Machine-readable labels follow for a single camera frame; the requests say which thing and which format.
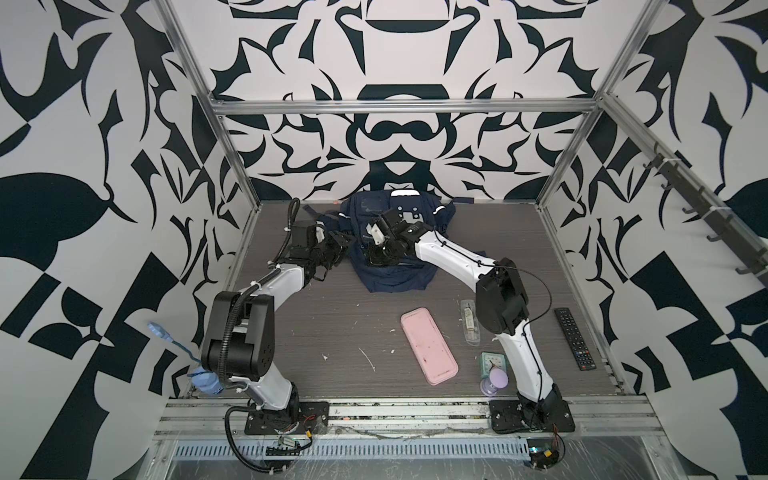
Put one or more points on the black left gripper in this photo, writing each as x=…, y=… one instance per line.
x=339, y=248

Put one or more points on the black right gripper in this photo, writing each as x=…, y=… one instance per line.
x=371, y=256

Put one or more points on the navy blue school backpack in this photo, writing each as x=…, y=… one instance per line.
x=364, y=207

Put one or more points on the pink pencil case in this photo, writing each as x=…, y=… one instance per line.
x=430, y=349

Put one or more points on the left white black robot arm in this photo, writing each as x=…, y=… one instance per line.
x=239, y=345

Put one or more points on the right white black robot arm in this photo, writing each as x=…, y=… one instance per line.
x=501, y=302

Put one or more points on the small green square clock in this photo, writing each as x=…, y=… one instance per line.
x=490, y=361

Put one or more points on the purple cylindrical container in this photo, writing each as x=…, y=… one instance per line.
x=495, y=381

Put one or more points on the black remote control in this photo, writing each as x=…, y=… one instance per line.
x=574, y=338

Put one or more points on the small green circuit board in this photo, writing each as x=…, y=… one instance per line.
x=544, y=455

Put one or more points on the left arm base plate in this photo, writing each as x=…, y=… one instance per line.
x=297, y=418

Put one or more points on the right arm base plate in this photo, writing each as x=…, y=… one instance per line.
x=514, y=416

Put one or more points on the aluminium frame rail base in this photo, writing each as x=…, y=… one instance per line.
x=616, y=437

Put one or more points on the black wall hook rack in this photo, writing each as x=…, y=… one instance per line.
x=726, y=226

